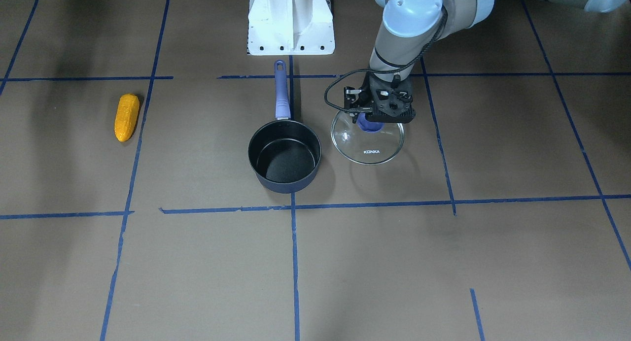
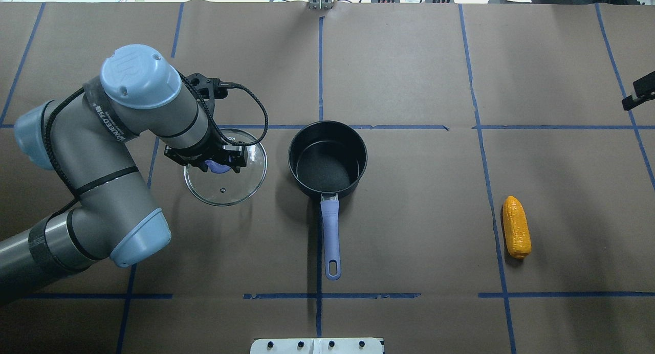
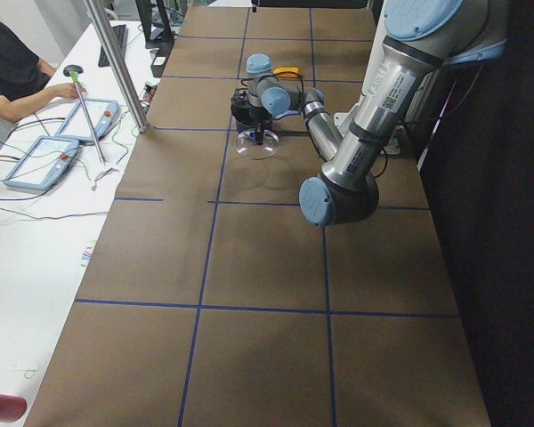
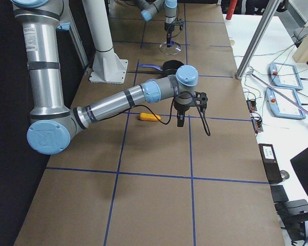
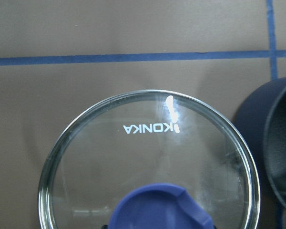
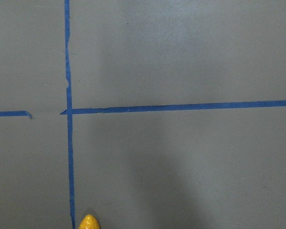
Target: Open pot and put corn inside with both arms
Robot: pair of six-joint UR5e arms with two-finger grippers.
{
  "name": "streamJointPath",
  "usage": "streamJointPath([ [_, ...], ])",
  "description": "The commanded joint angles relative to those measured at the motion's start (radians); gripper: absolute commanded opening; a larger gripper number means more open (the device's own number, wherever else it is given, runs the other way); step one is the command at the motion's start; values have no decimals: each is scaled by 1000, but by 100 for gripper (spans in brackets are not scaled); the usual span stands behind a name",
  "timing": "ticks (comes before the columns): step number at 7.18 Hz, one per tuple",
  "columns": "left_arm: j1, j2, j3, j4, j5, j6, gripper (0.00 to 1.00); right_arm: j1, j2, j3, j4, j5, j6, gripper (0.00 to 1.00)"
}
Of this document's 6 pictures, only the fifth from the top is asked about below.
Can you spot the glass pot lid blue knob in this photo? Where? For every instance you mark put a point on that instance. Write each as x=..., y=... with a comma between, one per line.
x=149, y=159

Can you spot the dark blue saucepan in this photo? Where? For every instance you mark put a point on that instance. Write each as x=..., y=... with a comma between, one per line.
x=261, y=120

